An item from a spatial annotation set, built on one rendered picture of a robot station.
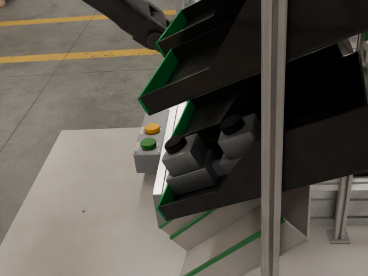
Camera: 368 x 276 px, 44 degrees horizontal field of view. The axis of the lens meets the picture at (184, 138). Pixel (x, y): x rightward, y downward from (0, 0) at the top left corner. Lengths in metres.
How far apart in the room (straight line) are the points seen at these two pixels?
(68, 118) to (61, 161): 1.98
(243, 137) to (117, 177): 0.72
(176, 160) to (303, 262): 0.47
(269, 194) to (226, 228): 0.26
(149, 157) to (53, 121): 2.24
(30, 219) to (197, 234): 0.52
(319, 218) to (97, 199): 0.53
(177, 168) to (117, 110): 2.69
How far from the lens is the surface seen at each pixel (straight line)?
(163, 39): 0.63
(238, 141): 0.55
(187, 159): 0.58
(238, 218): 0.74
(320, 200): 1.01
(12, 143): 3.21
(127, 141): 1.36
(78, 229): 1.11
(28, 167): 2.92
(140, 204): 1.13
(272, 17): 0.40
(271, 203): 0.51
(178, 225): 0.82
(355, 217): 1.06
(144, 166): 1.14
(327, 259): 1.00
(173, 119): 1.23
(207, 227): 0.77
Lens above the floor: 1.60
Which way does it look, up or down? 34 degrees down
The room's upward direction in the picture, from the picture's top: 7 degrees counter-clockwise
